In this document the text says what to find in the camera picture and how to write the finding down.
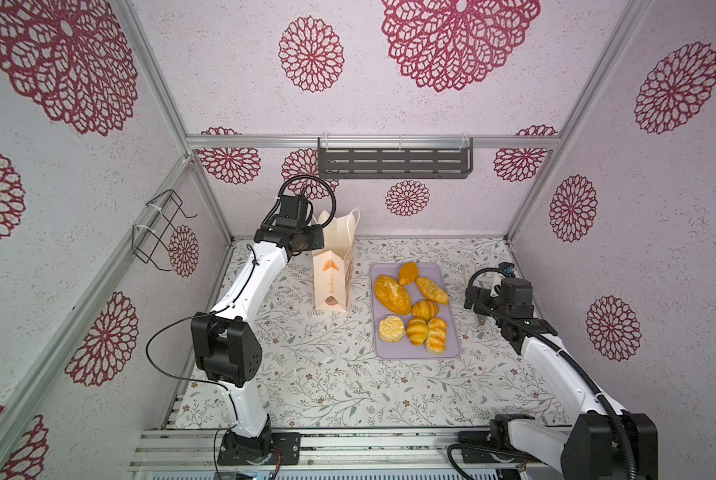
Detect white paper bag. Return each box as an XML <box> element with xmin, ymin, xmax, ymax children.
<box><xmin>312</xmin><ymin>209</ymin><xmax>361</xmax><ymax>313</ymax></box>

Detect pale round crumbly bread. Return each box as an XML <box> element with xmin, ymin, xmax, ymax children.
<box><xmin>378</xmin><ymin>315</ymin><xmax>406</xmax><ymax>343</ymax></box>

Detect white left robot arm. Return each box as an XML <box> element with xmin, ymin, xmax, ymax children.
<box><xmin>190</xmin><ymin>193</ymin><xmax>337</xmax><ymax>464</ymax></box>

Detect yellow elongated bread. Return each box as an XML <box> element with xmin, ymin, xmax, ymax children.
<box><xmin>415</xmin><ymin>276</ymin><xmax>449</xmax><ymax>305</ymax></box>

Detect orange round flat bread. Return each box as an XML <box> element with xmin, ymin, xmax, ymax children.
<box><xmin>398</xmin><ymin>262</ymin><xmax>419</xmax><ymax>286</ymax></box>

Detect lavender plastic tray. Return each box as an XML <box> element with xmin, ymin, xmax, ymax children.
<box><xmin>369</xmin><ymin>262</ymin><xmax>462</xmax><ymax>361</ymax></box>

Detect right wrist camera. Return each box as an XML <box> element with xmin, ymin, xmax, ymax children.
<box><xmin>498</xmin><ymin>262</ymin><xmax>516</xmax><ymax>277</ymax></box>

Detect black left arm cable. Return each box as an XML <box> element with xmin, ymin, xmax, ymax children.
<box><xmin>145</xmin><ymin>173</ymin><xmax>338</xmax><ymax>480</ymax></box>

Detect grey metal wall shelf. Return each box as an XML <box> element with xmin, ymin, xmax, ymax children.
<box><xmin>316</xmin><ymin>138</ymin><xmax>474</xmax><ymax>180</ymax></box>

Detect black wire wall rack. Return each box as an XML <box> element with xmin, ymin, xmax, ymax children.
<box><xmin>130</xmin><ymin>189</ymin><xmax>199</xmax><ymax>277</ymax></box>

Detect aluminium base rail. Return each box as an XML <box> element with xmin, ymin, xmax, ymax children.
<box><xmin>128</xmin><ymin>427</ymin><xmax>575</xmax><ymax>472</ymax></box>

